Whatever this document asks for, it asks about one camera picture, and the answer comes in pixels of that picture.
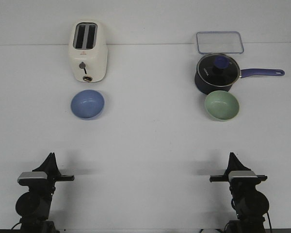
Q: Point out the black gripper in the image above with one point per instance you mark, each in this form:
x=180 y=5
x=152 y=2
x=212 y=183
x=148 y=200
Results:
x=238 y=186
x=44 y=181

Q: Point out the green bowl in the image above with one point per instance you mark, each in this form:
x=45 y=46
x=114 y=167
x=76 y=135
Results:
x=221 y=105

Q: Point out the dark blue saucepan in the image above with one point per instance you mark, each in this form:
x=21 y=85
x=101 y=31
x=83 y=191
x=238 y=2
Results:
x=207 y=88

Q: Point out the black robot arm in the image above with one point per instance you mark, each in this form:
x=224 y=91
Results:
x=34 y=205
x=249 y=204

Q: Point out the glass pot lid blue knob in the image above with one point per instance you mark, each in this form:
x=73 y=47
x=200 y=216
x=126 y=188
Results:
x=218 y=69

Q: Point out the blue bowl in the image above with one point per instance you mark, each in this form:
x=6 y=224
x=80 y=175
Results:
x=87 y=104

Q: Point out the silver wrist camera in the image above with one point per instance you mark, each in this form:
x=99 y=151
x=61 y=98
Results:
x=27 y=178
x=242 y=175

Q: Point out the white two-slot toaster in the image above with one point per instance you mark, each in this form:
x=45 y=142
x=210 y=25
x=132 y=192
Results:
x=87 y=51

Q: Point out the clear rectangular container lid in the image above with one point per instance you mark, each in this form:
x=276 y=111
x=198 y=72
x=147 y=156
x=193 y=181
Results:
x=227 y=42

